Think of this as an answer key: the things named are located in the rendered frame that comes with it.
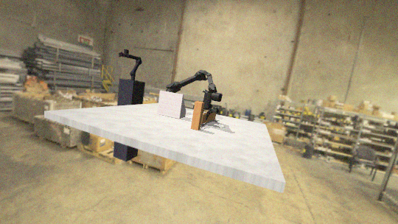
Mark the wooden slotted post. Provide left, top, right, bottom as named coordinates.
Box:
left=191, top=102, right=204, bottom=130

